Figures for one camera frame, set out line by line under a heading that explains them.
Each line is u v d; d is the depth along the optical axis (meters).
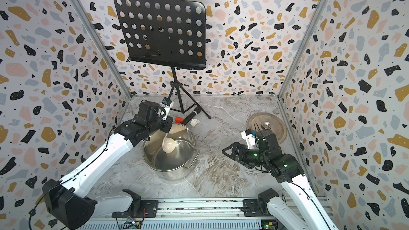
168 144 0.91
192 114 1.09
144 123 0.57
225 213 0.73
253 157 0.58
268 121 1.06
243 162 0.58
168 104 0.67
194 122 1.03
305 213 0.40
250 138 0.65
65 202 0.37
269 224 0.72
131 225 0.72
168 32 0.68
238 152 0.59
